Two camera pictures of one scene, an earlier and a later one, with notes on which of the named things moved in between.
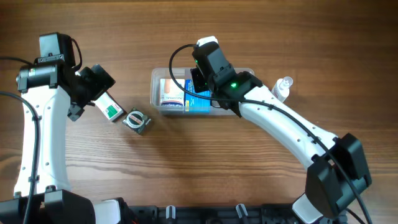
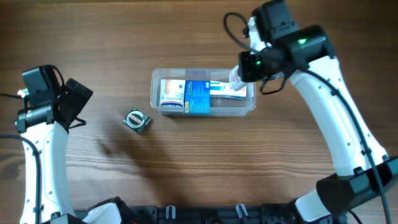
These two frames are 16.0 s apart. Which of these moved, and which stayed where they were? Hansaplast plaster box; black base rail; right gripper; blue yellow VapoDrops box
Moved: right gripper
Stayed: black base rail; blue yellow VapoDrops box; Hansaplast plaster box
